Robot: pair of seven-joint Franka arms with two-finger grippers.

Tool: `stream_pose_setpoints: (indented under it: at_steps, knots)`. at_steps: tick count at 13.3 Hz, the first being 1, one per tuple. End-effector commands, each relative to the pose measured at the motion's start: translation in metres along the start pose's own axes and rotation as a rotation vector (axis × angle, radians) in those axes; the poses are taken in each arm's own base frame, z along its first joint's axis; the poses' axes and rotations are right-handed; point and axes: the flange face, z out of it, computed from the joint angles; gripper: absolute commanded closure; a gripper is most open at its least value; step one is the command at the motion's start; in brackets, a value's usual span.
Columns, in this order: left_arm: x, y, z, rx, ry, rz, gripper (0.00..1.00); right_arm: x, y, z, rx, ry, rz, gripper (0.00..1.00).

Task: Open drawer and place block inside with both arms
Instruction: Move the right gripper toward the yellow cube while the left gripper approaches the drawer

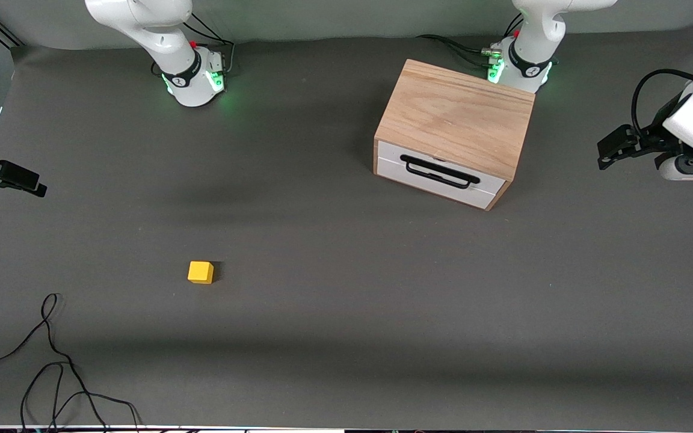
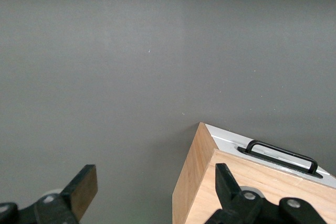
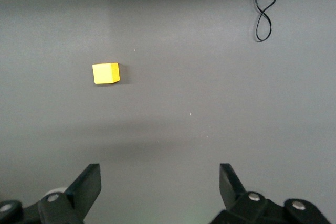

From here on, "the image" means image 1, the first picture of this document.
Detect yellow cube block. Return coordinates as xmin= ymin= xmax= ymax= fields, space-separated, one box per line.
xmin=188 ymin=260 xmax=215 ymax=284

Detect white drawer with black handle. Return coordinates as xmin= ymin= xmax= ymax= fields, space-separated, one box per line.
xmin=377 ymin=140 xmax=507 ymax=210

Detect wooden drawer cabinet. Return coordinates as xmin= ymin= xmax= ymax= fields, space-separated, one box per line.
xmin=374 ymin=58 xmax=536 ymax=212

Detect dark grey table mat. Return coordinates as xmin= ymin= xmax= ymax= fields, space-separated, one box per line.
xmin=0 ymin=27 xmax=693 ymax=429

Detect thin black loose cable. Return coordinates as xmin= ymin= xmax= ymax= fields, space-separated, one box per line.
xmin=0 ymin=293 xmax=143 ymax=433

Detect black left arm base cables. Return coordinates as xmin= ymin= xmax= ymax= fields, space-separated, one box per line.
xmin=417 ymin=13 xmax=525 ymax=68

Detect black arm base cables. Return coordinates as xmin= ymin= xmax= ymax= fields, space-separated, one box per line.
xmin=152 ymin=11 xmax=236 ymax=78
xmin=417 ymin=13 xmax=525 ymax=68

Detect black right arm base cables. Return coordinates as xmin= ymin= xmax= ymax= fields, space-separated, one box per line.
xmin=152 ymin=11 xmax=236 ymax=78

